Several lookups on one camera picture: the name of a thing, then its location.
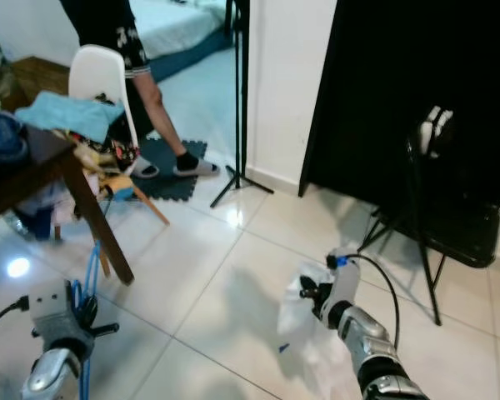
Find white printed t-shirt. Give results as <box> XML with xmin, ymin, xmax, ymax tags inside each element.
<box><xmin>277</xmin><ymin>260</ymin><xmax>363</xmax><ymax>376</ymax></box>

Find blue wire hanger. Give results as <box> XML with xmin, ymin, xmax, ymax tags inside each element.
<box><xmin>71</xmin><ymin>240</ymin><xmax>103</xmax><ymax>400</ymax></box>

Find black folding chair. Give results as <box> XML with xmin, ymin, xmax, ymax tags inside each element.
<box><xmin>358</xmin><ymin>104</ymin><xmax>500</xmax><ymax>326</ymax></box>

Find dark puzzle floor mat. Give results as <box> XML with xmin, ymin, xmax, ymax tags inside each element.
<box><xmin>137</xmin><ymin>137</ymin><xmax>211</xmax><ymax>201</ymax></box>

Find dark wooden table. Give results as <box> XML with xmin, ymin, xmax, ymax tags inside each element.
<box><xmin>0</xmin><ymin>125</ymin><xmax>136</xmax><ymax>286</ymax></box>

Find floral patterned cloth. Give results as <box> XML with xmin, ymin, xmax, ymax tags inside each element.
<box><xmin>79</xmin><ymin>117</ymin><xmax>138</xmax><ymax>176</ymax></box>

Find white black handheld controller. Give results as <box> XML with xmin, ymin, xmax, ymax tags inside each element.
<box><xmin>419</xmin><ymin>106</ymin><xmax>455</xmax><ymax>159</ymax></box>

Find teal cloth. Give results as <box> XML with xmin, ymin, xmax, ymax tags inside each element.
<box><xmin>25</xmin><ymin>90</ymin><xmax>126</xmax><ymax>144</ymax></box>

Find blue jeans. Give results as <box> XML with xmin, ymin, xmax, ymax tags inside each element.
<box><xmin>0</xmin><ymin>104</ymin><xmax>28</xmax><ymax>163</ymax></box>

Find black tripod stand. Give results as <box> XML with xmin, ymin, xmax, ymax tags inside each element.
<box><xmin>210</xmin><ymin>0</ymin><xmax>276</xmax><ymax>209</ymax></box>

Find black door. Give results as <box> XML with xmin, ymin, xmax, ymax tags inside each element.
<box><xmin>298</xmin><ymin>0</ymin><xmax>500</xmax><ymax>219</ymax></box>

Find white plastic chair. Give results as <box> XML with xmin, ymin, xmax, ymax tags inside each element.
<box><xmin>68</xmin><ymin>44</ymin><xmax>172</xmax><ymax>226</ymax></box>

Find brown wooden cabinet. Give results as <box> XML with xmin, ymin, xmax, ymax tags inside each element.
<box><xmin>10</xmin><ymin>57</ymin><xmax>72</xmax><ymax>105</ymax></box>

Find person in black clothes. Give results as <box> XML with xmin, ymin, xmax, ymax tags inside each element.
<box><xmin>58</xmin><ymin>0</ymin><xmax>222</xmax><ymax>180</ymax></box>

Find bed with pale blue sheet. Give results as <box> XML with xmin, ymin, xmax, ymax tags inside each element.
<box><xmin>133</xmin><ymin>0</ymin><xmax>238</xmax><ymax>80</ymax></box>

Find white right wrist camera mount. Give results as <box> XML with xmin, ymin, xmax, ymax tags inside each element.
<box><xmin>325</xmin><ymin>250</ymin><xmax>361</xmax><ymax>322</ymax></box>

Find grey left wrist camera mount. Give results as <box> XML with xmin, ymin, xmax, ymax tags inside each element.
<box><xmin>29</xmin><ymin>279</ymin><xmax>84</xmax><ymax>355</ymax></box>

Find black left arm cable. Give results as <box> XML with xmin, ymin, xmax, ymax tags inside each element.
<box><xmin>0</xmin><ymin>297</ymin><xmax>28</xmax><ymax>338</ymax></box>

